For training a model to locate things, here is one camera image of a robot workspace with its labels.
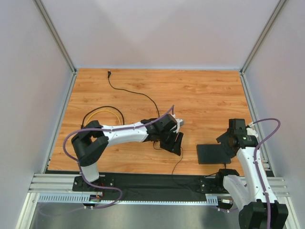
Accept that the thin black power cable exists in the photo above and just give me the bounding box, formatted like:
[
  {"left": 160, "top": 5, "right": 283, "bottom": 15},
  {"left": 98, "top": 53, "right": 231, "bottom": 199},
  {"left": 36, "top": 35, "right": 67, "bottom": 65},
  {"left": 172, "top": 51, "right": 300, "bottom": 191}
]
[{"left": 106, "top": 70, "right": 227, "bottom": 187}]

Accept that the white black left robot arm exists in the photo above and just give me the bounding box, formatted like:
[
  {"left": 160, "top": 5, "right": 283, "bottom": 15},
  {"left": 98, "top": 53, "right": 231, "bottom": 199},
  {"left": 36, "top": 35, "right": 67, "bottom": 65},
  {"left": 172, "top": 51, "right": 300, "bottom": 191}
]
[{"left": 71, "top": 114, "right": 184, "bottom": 183}]

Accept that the aluminium frame post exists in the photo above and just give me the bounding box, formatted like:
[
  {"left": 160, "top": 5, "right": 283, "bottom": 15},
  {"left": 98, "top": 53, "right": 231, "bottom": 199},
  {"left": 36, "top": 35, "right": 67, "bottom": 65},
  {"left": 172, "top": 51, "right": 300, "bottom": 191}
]
[
  {"left": 33, "top": 0, "right": 77, "bottom": 73},
  {"left": 240, "top": 0, "right": 288, "bottom": 74}
]

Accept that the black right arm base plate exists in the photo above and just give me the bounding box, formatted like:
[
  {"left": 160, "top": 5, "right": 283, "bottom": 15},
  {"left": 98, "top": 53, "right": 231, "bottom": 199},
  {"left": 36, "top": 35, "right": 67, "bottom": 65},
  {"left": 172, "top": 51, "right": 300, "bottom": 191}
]
[{"left": 199, "top": 177, "right": 228, "bottom": 194}]

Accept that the black ethernet cable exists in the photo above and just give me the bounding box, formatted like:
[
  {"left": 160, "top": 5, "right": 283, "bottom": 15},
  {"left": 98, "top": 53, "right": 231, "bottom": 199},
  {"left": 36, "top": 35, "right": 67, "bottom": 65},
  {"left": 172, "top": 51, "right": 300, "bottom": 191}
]
[{"left": 81, "top": 105, "right": 125, "bottom": 129}]

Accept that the black network switch box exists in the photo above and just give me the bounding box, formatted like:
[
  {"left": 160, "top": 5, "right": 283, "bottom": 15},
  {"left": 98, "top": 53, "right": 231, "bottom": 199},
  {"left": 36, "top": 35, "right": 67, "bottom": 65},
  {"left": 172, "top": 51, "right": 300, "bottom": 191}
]
[{"left": 196, "top": 144, "right": 231, "bottom": 165}]

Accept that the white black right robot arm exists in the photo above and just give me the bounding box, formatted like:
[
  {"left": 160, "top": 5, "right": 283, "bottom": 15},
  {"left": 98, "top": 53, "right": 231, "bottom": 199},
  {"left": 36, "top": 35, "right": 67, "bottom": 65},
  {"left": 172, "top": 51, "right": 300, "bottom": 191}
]
[{"left": 217, "top": 118, "right": 289, "bottom": 229}]

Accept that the black base mat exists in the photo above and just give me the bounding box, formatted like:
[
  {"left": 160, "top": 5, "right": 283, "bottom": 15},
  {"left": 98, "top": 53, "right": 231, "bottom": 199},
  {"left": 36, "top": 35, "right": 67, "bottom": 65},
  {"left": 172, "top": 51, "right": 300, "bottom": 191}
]
[{"left": 45, "top": 169, "right": 224, "bottom": 202}]

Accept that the yellow ethernet cable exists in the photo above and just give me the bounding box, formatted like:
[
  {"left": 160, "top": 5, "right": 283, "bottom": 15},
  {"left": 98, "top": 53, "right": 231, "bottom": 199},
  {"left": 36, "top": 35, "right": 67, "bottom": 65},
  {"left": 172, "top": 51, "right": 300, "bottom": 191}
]
[{"left": 84, "top": 110, "right": 121, "bottom": 125}]

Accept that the aluminium frame rail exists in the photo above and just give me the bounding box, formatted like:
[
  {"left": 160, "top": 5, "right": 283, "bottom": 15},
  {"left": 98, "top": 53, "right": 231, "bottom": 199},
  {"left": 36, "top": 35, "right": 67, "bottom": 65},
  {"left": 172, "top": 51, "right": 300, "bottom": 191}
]
[{"left": 28, "top": 173, "right": 290, "bottom": 197}]

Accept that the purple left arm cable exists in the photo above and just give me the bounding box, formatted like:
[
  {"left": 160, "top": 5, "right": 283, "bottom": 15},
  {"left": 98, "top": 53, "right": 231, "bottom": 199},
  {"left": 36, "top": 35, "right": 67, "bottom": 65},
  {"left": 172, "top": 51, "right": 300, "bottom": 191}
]
[{"left": 38, "top": 104, "right": 175, "bottom": 217}]

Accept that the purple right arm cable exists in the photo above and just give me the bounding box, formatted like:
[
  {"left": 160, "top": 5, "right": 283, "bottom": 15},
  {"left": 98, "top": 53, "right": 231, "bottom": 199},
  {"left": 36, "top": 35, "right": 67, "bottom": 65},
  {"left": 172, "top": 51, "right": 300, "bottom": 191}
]
[{"left": 216, "top": 118, "right": 282, "bottom": 229}]

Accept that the right aluminium frame post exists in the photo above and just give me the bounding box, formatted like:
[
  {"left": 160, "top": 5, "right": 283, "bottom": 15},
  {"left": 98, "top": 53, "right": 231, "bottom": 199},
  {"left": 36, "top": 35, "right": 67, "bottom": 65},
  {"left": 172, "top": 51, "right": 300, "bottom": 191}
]
[{"left": 240, "top": 0, "right": 288, "bottom": 74}]

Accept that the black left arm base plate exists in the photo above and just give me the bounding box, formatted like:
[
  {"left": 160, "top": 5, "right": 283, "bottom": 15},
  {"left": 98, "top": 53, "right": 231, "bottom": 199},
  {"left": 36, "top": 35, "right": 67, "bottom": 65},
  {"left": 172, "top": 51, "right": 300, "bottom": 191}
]
[{"left": 72, "top": 176, "right": 115, "bottom": 192}]

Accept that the grey slotted cable duct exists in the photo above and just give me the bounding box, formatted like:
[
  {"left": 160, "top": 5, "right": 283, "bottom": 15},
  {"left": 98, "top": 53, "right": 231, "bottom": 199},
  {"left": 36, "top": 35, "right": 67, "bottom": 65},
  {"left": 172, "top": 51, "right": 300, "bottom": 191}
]
[{"left": 38, "top": 193, "right": 233, "bottom": 206}]

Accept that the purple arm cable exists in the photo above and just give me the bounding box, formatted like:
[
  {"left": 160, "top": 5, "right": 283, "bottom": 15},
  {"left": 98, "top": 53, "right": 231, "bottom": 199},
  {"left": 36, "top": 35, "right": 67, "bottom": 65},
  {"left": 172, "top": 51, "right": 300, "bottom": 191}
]
[
  {"left": 38, "top": 104, "right": 175, "bottom": 217},
  {"left": 216, "top": 118, "right": 282, "bottom": 229}
]

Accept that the left aluminium frame post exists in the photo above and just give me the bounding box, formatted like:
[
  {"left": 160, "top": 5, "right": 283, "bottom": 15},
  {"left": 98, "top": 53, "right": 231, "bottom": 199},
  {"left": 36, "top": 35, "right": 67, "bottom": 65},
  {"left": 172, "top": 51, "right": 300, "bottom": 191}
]
[{"left": 33, "top": 0, "right": 77, "bottom": 73}]

